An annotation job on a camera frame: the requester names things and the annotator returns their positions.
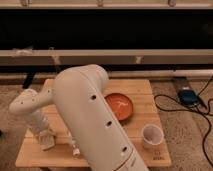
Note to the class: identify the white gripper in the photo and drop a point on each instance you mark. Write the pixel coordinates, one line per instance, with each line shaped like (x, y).
(42, 125)

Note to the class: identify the white sponge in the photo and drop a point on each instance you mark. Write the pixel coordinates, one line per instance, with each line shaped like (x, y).
(46, 139)

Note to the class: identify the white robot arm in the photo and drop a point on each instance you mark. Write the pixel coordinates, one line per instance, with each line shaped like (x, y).
(77, 94)

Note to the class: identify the orange ceramic bowl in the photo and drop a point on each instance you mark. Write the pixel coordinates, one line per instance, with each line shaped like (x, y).
(121, 105)

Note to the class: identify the wooden table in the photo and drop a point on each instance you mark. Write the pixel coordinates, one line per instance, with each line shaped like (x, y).
(145, 112)

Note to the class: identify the white tube bottle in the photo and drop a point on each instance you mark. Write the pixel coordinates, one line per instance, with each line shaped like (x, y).
(72, 142)

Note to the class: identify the white paper cup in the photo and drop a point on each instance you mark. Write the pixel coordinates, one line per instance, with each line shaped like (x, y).
(152, 136)

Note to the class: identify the black power adapter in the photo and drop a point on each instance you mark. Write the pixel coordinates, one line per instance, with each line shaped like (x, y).
(188, 97)

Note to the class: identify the white horizontal rail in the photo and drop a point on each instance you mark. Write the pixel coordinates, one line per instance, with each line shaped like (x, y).
(105, 57)

